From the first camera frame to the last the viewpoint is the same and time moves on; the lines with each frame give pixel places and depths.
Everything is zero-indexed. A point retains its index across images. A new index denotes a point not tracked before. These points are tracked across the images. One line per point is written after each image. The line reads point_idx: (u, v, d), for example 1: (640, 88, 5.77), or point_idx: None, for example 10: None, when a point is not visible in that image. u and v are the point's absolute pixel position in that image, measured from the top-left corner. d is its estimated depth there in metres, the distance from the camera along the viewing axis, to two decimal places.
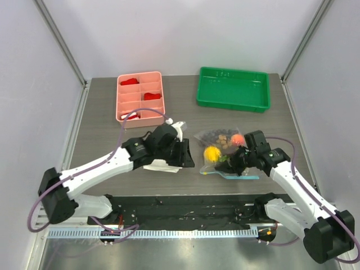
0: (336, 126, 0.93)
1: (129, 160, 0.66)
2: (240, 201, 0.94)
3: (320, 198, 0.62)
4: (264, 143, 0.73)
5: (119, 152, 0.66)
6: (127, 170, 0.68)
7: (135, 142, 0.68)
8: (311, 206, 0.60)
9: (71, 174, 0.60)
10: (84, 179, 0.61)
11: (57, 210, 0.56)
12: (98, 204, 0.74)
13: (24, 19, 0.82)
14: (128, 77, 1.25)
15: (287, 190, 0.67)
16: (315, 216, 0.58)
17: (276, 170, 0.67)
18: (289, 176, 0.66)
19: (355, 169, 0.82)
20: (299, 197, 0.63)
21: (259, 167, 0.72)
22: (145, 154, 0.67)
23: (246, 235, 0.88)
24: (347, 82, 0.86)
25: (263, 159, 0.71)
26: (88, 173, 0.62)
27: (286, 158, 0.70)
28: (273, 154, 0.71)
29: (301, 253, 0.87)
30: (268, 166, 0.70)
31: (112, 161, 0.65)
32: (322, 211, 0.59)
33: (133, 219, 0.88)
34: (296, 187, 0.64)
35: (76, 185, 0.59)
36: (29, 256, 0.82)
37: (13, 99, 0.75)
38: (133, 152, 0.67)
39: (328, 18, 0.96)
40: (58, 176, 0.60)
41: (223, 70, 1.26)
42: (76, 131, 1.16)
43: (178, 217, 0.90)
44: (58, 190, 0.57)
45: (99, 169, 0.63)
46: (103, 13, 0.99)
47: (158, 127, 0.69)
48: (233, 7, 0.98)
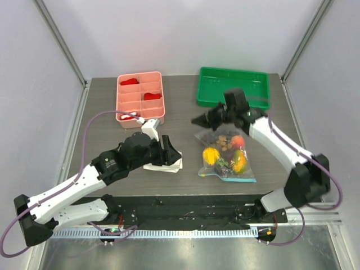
0: (335, 126, 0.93)
1: (98, 179, 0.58)
2: (240, 201, 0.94)
3: (296, 144, 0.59)
4: (244, 103, 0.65)
5: (88, 171, 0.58)
6: (101, 187, 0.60)
7: (105, 157, 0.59)
8: (288, 153, 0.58)
9: (37, 201, 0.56)
10: (51, 204, 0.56)
11: (31, 236, 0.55)
12: (86, 212, 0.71)
13: (24, 19, 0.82)
14: (128, 77, 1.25)
15: (266, 144, 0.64)
16: (293, 162, 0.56)
17: (255, 128, 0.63)
18: (266, 130, 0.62)
19: (355, 169, 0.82)
20: (276, 147, 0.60)
21: (239, 126, 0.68)
22: (118, 170, 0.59)
23: (246, 234, 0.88)
24: (347, 82, 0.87)
25: (242, 120, 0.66)
26: (55, 197, 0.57)
27: (264, 115, 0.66)
28: (252, 113, 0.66)
29: (301, 253, 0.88)
30: (246, 126, 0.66)
31: (80, 183, 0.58)
32: (299, 157, 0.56)
33: (133, 219, 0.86)
34: (273, 139, 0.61)
35: (44, 212, 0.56)
36: (30, 255, 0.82)
37: (13, 99, 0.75)
38: (103, 169, 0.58)
39: (328, 18, 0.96)
40: (25, 204, 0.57)
41: (223, 70, 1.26)
42: (76, 131, 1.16)
43: (178, 217, 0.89)
44: (26, 218, 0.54)
45: (65, 193, 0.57)
46: (103, 13, 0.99)
47: (129, 137, 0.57)
48: (233, 7, 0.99)
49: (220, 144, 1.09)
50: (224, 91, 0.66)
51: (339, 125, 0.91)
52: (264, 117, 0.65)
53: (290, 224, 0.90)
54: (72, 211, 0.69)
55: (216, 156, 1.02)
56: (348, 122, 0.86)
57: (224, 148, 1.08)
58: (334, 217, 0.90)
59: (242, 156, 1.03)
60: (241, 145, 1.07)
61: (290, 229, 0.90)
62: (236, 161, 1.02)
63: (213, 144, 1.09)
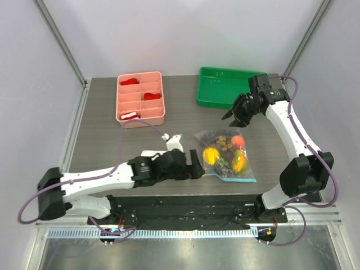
0: (336, 126, 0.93)
1: (131, 180, 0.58)
2: (240, 201, 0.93)
3: (307, 136, 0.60)
4: (267, 85, 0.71)
5: (124, 167, 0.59)
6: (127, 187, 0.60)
7: (141, 161, 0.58)
8: (296, 143, 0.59)
9: (71, 179, 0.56)
10: (82, 187, 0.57)
11: (49, 211, 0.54)
12: (95, 206, 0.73)
13: (25, 20, 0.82)
14: (128, 77, 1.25)
15: (278, 129, 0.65)
16: (297, 153, 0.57)
17: (273, 107, 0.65)
18: (283, 115, 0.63)
19: (355, 169, 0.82)
20: (287, 133, 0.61)
21: (256, 104, 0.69)
22: (150, 177, 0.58)
23: (246, 234, 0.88)
24: (347, 82, 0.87)
25: (263, 95, 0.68)
26: (89, 182, 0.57)
27: (286, 98, 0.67)
28: (274, 93, 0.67)
29: (301, 253, 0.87)
30: (265, 103, 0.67)
31: (114, 175, 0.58)
32: (306, 149, 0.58)
33: (133, 219, 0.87)
34: (287, 125, 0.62)
35: (73, 192, 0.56)
36: (29, 255, 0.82)
37: (13, 99, 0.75)
38: (137, 171, 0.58)
39: (329, 18, 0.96)
40: (58, 178, 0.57)
41: (223, 70, 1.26)
42: (76, 131, 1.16)
43: (178, 217, 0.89)
44: (54, 192, 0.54)
45: (98, 181, 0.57)
46: (103, 13, 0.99)
47: (168, 152, 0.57)
48: (233, 7, 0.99)
49: (220, 144, 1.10)
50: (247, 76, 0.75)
51: (339, 125, 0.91)
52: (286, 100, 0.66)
53: (290, 224, 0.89)
54: (85, 201, 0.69)
55: (215, 156, 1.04)
56: (349, 123, 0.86)
57: (224, 148, 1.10)
58: (334, 217, 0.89)
59: (242, 156, 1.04)
60: (241, 145, 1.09)
61: (290, 228, 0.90)
62: (236, 161, 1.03)
63: (213, 144, 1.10)
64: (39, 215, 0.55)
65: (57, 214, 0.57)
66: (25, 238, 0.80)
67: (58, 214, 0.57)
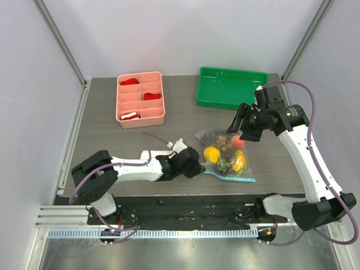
0: (335, 126, 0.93)
1: (161, 172, 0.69)
2: (239, 201, 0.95)
3: (329, 175, 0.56)
4: (278, 100, 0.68)
5: (156, 161, 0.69)
6: (152, 179, 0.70)
7: (164, 158, 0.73)
8: (316, 184, 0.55)
9: (121, 162, 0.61)
10: (129, 170, 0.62)
11: (99, 188, 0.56)
12: (108, 202, 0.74)
13: (24, 21, 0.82)
14: (128, 77, 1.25)
15: (295, 160, 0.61)
16: (318, 196, 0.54)
17: (289, 133, 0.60)
18: (302, 144, 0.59)
19: (355, 169, 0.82)
20: (307, 170, 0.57)
21: (270, 124, 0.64)
22: (170, 172, 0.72)
23: (246, 234, 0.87)
24: (347, 82, 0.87)
25: (278, 116, 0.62)
26: (135, 167, 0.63)
27: (304, 121, 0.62)
28: (291, 114, 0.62)
29: (301, 253, 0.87)
30: (280, 124, 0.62)
31: (149, 166, 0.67)
32: (327, 191, 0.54)
33: (133, 219, 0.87)
34: (307, 160, 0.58)
35: (122, 173, 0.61)
36: (29, 256, 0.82)
37: (13, 99, 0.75)
38: (163, 166, 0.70)
39: (329, 18, 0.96)
40: (108, 160, 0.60)
41: (223, 70, 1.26)
42: (76, 131, 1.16)
43: (178, 217, 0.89)
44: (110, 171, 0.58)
45: (141, 168, 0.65)
46: (103, 13, 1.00)
47: (185, 149, 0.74)
48: (233, 7, 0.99)
49: (220, 144, 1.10)
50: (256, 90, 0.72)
51: (339, 125, 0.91)
52: (304, 125, 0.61)
53: (290, 224, 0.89)
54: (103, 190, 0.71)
55: (216, 153, 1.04)
56: (349, 122, 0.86)
57: (224, 147, 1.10)
58: None
59: (242, 156, 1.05)
60: (241, 145, 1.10)
61: (291, 229, 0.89)
62: (236, 160, 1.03)
63: (213, 144, 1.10)
64: (84, 192, 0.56)
65: (96, 195, 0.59)
66: (25, 239, 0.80)
67: (98, 195, 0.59)
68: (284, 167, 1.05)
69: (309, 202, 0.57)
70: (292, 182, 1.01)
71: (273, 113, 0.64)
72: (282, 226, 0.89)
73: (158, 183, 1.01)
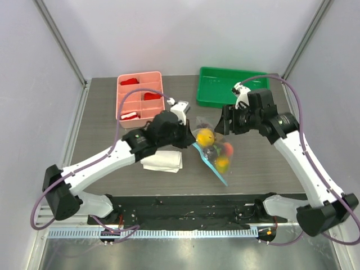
0: (335, 126, 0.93)
1: (130, 153, 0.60)
2: (240, 201, 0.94)
3: (327, 178, 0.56)
4: (271, 106, 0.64)
5: (120, 144, 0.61)
6: (130, 162, 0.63)
7: (135, 134, 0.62)
8: (318, 188, 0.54)
9: (72, 171, 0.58)
10: (86, 174, 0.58)
11: (62, 207, 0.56)
12: (99, 203, 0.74)
13: (24, 20, 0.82)
14: (128, 77, 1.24)
15: (293, 166, 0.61)
16: (321, 200, 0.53)
17: (283, 141, 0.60)
18: (298, 150, 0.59)
19: (355, 169, 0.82)
20: (306, 175, 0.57)
21: (264, 133, 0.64)
22: (148, 145, 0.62)
23: (246, 234, 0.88)
24: (347, 82, 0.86)
25: (270, 125, 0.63)
26: (90, 168, 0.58)
27: (296, 126, 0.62)
28: (283, 122, 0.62)
29: (301, 253, 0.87)
30: (274, 133, 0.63)
31: (112, 155, 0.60)
32: (329, 194, 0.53)
33: (133, 219, 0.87)
34: (305, 165, 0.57)
35: (79, 181, 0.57)
36: (29, 256, 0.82)
37: (13, 99, 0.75)
38: (134, 144, 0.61)
39: (329, 18, 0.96)
40: (59, 173, 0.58)
41: (223, 70, 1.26)
42: (76, 131, 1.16)
43: (178, 217, 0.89)
44: (61, 188, 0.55)
45: (102, 163, 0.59)
46: (103, 13, 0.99)
47: (158, 115, 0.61)
48: (233, 7, 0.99)
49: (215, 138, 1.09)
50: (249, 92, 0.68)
51: (339, 125, 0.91)
52: (296, 131, 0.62)
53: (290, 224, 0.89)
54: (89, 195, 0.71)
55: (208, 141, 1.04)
56: (349, 122, 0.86)
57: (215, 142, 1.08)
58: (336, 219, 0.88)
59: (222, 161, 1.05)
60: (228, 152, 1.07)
61: (291, 229, 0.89)
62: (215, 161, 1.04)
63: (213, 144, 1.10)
64: (55, 215, 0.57)
65: (71, 209, 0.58)
66: (25, 239, 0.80)
67: (73, 208, 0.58)
68: (284, 167, 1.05)
69: (311, 206, 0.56)
70: (292, 182, 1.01)
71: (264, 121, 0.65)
72: (281, 226, 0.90)
73: (158, 184, 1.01)
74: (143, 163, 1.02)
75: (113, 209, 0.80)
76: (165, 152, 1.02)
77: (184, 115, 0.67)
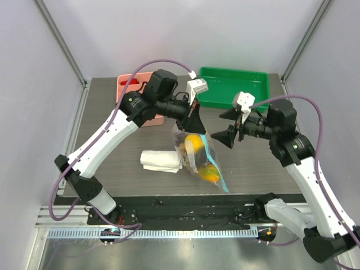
0: (335, 125, 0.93)
1: (128, 121, 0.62)
2: (239, 201, 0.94)
3: (340, 208, 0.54)
4: (292, 126, 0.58)
5: (117, 117, 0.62)
6: (133, 129, 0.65)
7: (129, 98, 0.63)
8: (329, 220, 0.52)
9: (76, 157, 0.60)
10: (90, 156, 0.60)
11: (84, 188, 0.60)
12: (106, 199, 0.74)
13: (25, 22, 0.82)
14: (128, 77, 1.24)
15: (305, 193, 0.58)
16: (332, 232, 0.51)
17: (298, 167, 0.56)
18: (311, 178, 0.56)
19: (355, 169, 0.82)
20: (318, 204, 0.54)
21: (277, 156, 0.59)
22: (145, 107, 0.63)
23: (246, 235, 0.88)
24: (347, 82, 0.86)
25: (284, 148, 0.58)
26: (92, 149, 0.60)
27: (311, 153, 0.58)
28: (298, 146, 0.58)
29: (301, 254, 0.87)
30: (287, 157, 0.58)
31: (111, 129, 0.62)
32: (341, 226, 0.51)
33: (133, 219, 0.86)
34: (317, 194, 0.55)
35: (85, 164, 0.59)
36: (29, 256, 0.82)
37: (13, 99, 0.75)
38: (130, 109, 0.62)
39: (329, 18, 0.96)
40: (66, 161, 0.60)
41: (223, 70, 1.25)
42: (76, 131, 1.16)
43: (178, 217, 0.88)
44: (72, 174, 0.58)
45: (103, 140, 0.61)
46: (103, 13, 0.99)
47: (154, 75, 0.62)
48: (233, 7, 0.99)
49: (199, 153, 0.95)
50: (271, 105, 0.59)
51: (339, 125, 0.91)
52: (311, 157, 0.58)
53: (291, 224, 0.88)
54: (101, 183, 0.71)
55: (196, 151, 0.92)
56: (349, 122, 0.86)
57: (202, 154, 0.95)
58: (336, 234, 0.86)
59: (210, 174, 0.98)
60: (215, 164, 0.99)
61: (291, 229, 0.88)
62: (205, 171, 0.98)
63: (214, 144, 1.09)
64: (80, 196, 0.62)
65: (92, 189, 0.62)
66: (26, 239, 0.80)
67: (94, 188, 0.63)
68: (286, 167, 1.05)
69: (321, 234, 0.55)
70: (292, 182, 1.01)
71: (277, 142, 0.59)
72: (282, 226, 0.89)
73: (158, 183, 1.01)
74: (143, 163, 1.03)
75: (115, 207, 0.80)
76: (166, 152, 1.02)
77: (194, 94, 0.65)
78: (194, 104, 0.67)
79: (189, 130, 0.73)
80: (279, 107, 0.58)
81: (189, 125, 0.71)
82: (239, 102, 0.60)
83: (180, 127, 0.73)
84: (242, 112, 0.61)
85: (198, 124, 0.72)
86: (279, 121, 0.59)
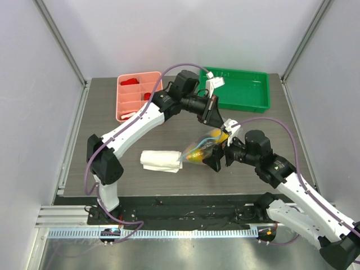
0: (335, 125, 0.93)
1: (160, 112, 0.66)
2: (239, 201, 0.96)
3: (335, 210, 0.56)
4: (269, 150, 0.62)
5: (151, 107, 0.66)
6: (161, 121, 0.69)
7: (160, 94, 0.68)
8: (330, 223, 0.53)
9: (112, 136, 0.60)
10: (125, 138, 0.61)
11: (112, 169, 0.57)
12: (111, 197, 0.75)
13: (24, 22, 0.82)
14: (128, 77, 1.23)
15: (301, 206, 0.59)
16: (337, 234, 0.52)
17: (286, 186, 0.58)
18: (301, 190, 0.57)
19: (355, 169, 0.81)
20: (314, 213, 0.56)
21: (264, 179, 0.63)
22: (174, 103, 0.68)
23: (246, 235, 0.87)
24: (347, 81, 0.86)
25: (269, 172, 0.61)
26: (126, 132, 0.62)
27: (292, 169, 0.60)
28: (278, 166, 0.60)
29: (302, 253, 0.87)
30: (273, 180, 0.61)
31: (144, 117, 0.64)
32: (342, 226, 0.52)
33: (133, 219, 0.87)
34: (312, 204, 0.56)
35: (120, 144, 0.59)
36: (29, 256, 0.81)
37: (13, 99, 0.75)
38: (161, 103, 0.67)
39: (329, 18, 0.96)
40: (100, 141, 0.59)
41: (223, 70, 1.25)
42: (76, 131, 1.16)
43: (178, 217, 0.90)
44: (106, 151, 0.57)
45: (137, 125, 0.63)
46: (103, 13, 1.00)
47: (180, 75, 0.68)
48: (232, 7, 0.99)
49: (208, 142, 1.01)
50: (247, 139, 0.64)
51: (338, 125, 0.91)
52: (293, 172, 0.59)
53: None
54: None
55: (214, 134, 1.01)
56: (347, 122, 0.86)
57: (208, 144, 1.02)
58: None
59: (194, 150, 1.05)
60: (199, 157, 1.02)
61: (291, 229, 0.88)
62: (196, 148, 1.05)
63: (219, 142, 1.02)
64: (104, 179, 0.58)
65: (116, 172, 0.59)
66: (26, 238, 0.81)
67: (118, 172, 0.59)
68: None
69: (331, 240, 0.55)
70: None
71: (261, 167, 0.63)
72: (282, 226, 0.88)
73: (158, 183, 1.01)
74: (143, 163, 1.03)
75: (118, 204, 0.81)
76: (166, 152, 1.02)
77: (213, 88, 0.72)
78: (213, 97, 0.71)
79: (211, 124, 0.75)
80: (254, 137, 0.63)
81: (211, 118, 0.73)
82: (226, 122, 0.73)
83: (202, 121, 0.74)
84: (228, 132, 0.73)
85: (219, 118, 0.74)
86: (257, 149, 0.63)
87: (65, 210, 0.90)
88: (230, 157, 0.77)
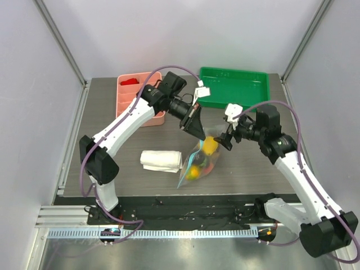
0: (335, 125, 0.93)
1: (149, 107, 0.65)
2: (240, 201, 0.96)
3: (325, 194, 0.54)
4: (277, 125, 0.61)
5: (139, 103, 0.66)
6: (151, 116, 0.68)
7: (148, 88, 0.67)
8: (315, 204, 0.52)
9: (103, 135, 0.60)
10: (116, 135, 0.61)
11: (107, 169, 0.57)
12: (109, 196, 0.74)
13: (25, 21, 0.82)
14: (128, 77, 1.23)
15: (293, 185, 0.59)
16: (319, 216, 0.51)
17: (283, 160, 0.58)
18: (296, 169, 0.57)
19: (355, 168, 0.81)
20: (304, 193, 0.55)
21: (265, 153, 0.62)
22: (162, 96, 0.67)
23: (246, 235, 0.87)
24: (347, 81, 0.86)
25: (271, 146, 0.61)
26: (118, 130, 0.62)
27: (294, 147, 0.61)
28: (282, 143, 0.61)
29: (302, 253, 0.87)
30: (274, 154, 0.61)
31: (134, 113, 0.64)
32: (327, 210, 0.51)
33: (133, 219, 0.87)
34: (302, 183, 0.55)
35: (112, 142, 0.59)
36: (29, 256, 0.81)
37: (13, 99, 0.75)
38: (149, 97, 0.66)
39: (329, 18, 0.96)
40: (92, 141, 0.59)
41: (223, 70, 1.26)
42: (76, 131, 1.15)
43: (178, 217, 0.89)
44: (99, 152, 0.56)
45: (127, 122, 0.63)
46: (103, 13, 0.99)
47: (170, 74, 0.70)
48: (232, 7, 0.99)
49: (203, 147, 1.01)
50: (258, 110, 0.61)
51: (338, 125, 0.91)
52: (294, 151, 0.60)
53: None
54: None
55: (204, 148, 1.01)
56: (347, 122, 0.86)
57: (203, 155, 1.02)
58: None
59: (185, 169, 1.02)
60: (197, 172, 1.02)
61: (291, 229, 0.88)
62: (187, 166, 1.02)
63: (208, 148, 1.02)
64: (100, 178, 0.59)
65: (112, 171, 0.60)
66: (26, 238, 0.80)
67: (113, 170, 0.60)
68: None
69: (312, 223, 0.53)
70: None
71: (265, 140, 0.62)
72: (282, 226, 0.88)
73: (158, 184, 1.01)
74: (143, 163, 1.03)
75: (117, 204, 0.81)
76: (166, 152, 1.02)
77: (197, 97, 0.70)
78: (196, 106, 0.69)
79: (189, 132, 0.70)
80: (265, 109, 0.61)
81: (191, 125, 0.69)
82: (227, 112, 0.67)
83: (181, 127, 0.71)
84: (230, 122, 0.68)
85: (199, 127, 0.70)
86: (265, 123, 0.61)
87: (65, 210, 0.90)
88: (238, 136, 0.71)
